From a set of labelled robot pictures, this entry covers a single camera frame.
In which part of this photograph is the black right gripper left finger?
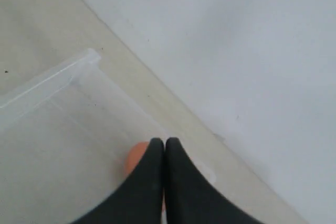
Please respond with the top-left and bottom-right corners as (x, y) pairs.
(74, 138), (164, 224)

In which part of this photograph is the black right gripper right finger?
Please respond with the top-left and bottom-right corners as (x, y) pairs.
(164, 137), (260, 224)

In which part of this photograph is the clear plastic tray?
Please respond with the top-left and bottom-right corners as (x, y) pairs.
(1, 49), (170, 223)

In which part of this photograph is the brown egg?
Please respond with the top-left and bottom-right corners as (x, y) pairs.
(124, 142), (149, 176)

